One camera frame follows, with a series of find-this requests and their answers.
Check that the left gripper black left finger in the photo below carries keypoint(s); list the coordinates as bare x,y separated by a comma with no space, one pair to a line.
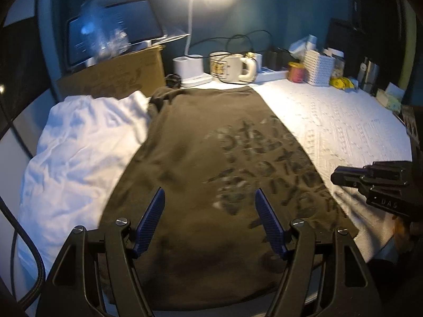
73,286

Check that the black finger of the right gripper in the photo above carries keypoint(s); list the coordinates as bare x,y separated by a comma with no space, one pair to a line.
357,176

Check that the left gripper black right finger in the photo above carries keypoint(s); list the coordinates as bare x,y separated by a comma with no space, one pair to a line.
325,273

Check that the dark brown printed garment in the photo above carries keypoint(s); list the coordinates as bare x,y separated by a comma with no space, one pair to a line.
210,150

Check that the operator hand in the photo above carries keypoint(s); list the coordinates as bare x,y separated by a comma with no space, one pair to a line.
407,235

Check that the white textured table cover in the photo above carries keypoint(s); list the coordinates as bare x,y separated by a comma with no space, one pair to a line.
338,128

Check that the green tissue box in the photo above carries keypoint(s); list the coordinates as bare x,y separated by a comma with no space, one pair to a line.
391,97

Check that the yellow snack packet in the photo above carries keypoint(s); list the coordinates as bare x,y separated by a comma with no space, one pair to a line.
341,83

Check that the steel cups stack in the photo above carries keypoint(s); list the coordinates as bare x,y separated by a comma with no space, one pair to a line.
367,76

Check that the clear jar white lid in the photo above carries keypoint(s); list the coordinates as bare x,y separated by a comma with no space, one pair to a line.
339,63

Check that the white perforated plastic basket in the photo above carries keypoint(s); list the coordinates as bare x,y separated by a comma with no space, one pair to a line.
318,68

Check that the red tin yellow lid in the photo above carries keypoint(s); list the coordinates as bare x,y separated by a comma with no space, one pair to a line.
296,72

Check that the white crumpled cloth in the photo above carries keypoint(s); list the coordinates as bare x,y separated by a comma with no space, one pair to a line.
81,154

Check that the white power strip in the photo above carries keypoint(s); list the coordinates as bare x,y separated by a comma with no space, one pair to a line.
268,75

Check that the white tissue in basket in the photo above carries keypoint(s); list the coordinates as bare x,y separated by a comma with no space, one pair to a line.
301,46

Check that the black power adapter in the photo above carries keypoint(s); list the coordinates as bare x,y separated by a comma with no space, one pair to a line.
273,60

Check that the white charger plug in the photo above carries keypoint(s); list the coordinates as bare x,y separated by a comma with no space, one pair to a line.
258,60

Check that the cream cartoon mug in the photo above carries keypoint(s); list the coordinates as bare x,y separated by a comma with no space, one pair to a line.
233,68

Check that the brown cardboard box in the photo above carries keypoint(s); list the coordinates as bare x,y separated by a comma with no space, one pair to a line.
118,77

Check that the clear plastic bag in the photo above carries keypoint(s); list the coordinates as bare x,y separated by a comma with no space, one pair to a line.
102,32

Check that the laptop with dark screen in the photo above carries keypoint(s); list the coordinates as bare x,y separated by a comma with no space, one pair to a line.
134,21

